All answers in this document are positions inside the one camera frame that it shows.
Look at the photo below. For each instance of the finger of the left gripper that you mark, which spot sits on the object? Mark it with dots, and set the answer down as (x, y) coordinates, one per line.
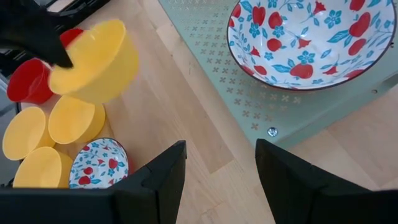
(28, 28)

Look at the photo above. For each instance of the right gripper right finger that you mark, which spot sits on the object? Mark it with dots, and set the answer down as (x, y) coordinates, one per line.
(295, 193)

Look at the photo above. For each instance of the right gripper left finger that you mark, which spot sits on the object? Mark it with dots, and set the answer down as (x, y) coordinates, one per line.
(155, 186)

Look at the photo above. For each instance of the red plastic mini bowl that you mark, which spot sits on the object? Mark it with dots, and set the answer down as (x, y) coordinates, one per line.
(70, 35)
(28, 82)

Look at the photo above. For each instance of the red floral patterned mini bowl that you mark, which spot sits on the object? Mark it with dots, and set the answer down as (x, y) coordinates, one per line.
(99, 165)
(311, 46)

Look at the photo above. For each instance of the yellow plastic mini bowl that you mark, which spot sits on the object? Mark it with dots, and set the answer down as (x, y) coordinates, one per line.
(40, 169)
(99, 62)

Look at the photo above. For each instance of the yellow cup middle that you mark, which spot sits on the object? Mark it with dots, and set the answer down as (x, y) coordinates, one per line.
(73, 119)

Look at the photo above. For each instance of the yellow cup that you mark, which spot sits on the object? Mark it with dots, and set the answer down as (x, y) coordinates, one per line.
(73, 119)
(23, 133)

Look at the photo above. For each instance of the yellow cup left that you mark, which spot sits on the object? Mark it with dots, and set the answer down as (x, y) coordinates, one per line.
(23, 133)

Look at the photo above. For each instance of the clear acrylic riser shelf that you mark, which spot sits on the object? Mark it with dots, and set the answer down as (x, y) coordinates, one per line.
(217, 77)

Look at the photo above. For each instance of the black aluminium table frame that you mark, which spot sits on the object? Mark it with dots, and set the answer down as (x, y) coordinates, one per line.
(90, 6)

